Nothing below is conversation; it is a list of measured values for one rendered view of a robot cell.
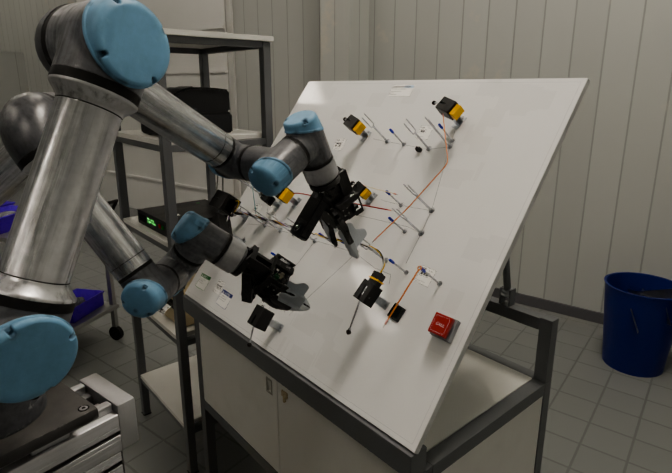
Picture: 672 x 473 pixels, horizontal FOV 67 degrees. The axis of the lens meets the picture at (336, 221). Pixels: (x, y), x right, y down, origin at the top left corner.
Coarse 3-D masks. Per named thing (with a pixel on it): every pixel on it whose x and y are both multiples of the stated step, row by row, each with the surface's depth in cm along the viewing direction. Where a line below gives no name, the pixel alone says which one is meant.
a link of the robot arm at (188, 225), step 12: (192, 216) 107; (180, 228) 105; (192, 228) 106; (204, 228) 107; (216, 228) 109; (180, 240) 106; (192, 240) 106; (204, 240) 107; (216, 240) 108; (228, 240) 110; (180, 252) 108; (192, 252) 107; (204, 252) 108; (216, 252) 108
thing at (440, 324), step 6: (438, 318) 120; (444, 318) 119; (450, 318) 118; (432, 324) 121; (438, 324) 120; (444, 324) 119; (450, 324) 118; (432, 330) 120; (438, 330) 119; (444, 330) 118; (444, 336) 117
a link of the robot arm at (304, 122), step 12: (288, 120) 103; (300, 120) 101; (312, 120) 101; (288, 132) 102; (300, 132) 101; (312, 132) 102; (324, 132) 106; (312, 144) 102; (324, 144) 105; (312, 156) 103; (324, 156) 106; (312, 168) 106
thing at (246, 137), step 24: (192, 48) 243; (216, 48) 235; (240, 48) 219; (264, 48) 206; (264, 72) 208; (264, 96) 211; (264, 120) 214; (120, 144) 230; (144, 144) 201; (168, 144) 188; (264, 144) 215; (120, 168) 232; (168, 168) 190; (120, 192) 234; (168, 192) 192; (120, 216) 239; (168, 216) 194; (168, 240) 198; (168, 336) 217; (192, 336) 213; (144, 360) 258; (192, 360) 271; (144, 384) 256; (168, 384) 249; (192, 384) 249; (144, 408) 263; (168, 408) 232; (192, 408) 217; (192, 432) 220; (192, 456) 222
